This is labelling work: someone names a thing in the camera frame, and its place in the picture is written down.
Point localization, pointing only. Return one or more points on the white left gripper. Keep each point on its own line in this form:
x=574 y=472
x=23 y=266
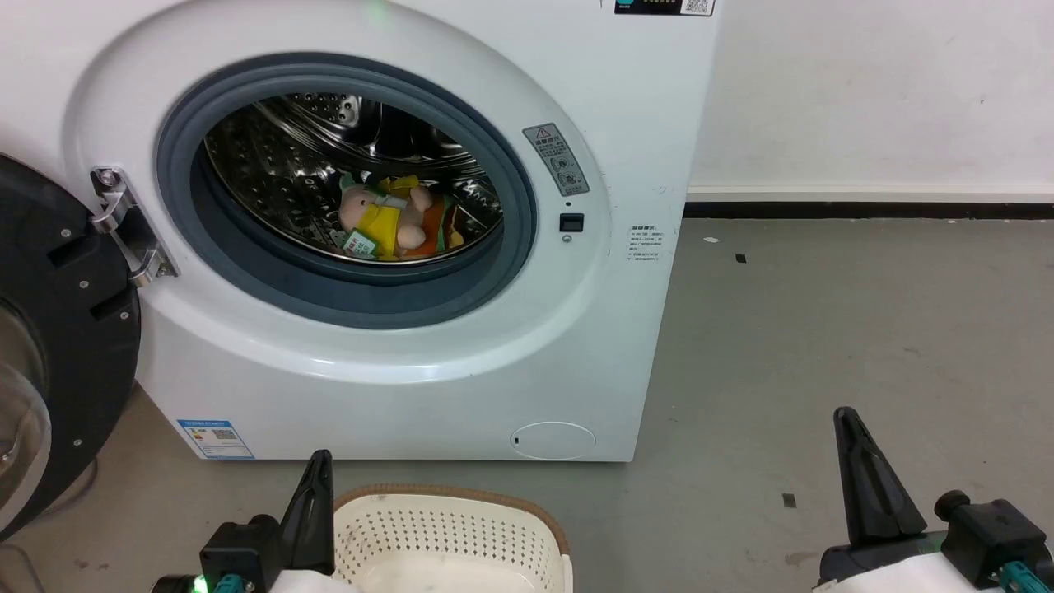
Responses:
x=317 y=583

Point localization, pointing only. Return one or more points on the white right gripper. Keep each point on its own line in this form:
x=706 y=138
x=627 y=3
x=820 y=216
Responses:
x=897 y=568

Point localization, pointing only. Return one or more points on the cream perforated laundry basket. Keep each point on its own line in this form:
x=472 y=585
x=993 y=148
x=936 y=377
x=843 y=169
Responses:
x=445 y=535

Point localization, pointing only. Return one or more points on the pink pig plush yellow outfit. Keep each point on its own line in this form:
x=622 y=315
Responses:
x=380 y=218

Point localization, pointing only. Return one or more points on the white front-load washing machine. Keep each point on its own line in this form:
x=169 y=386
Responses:
x=593 y=346

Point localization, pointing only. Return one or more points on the orange green plush toy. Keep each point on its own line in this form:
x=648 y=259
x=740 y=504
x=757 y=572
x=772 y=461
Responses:
x=440 y=231

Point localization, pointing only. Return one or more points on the blue energy label sticker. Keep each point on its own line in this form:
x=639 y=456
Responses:
x=216 y=439

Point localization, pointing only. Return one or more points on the grey rubber door gasket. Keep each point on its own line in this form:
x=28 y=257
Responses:
x=346 y=288

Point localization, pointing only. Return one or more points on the oval drain filter cover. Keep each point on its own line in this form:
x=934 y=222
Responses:
x=552 y=441

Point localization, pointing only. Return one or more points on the black round washer door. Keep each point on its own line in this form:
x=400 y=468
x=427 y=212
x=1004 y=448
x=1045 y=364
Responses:
x=74 y=346

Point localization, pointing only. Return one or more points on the steel washer drum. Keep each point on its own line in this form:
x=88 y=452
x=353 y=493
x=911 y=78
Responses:
x=280 y=173

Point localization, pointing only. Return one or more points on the chrome door hinge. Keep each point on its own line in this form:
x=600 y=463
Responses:
x=123 y=222

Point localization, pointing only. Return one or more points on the grey warning sticker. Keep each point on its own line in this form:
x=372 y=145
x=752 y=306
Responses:
x=557 y=158

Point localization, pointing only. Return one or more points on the black QR code label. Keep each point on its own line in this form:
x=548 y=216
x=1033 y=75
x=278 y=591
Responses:
x=664 y=7

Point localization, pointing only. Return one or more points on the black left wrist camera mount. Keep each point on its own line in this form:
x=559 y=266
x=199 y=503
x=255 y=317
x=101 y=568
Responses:
x=239 y=552

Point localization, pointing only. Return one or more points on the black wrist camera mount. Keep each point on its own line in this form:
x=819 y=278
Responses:
x=992 y=535
x=239 y=552

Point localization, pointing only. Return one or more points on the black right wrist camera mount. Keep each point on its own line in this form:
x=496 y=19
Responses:
x=992 y=535

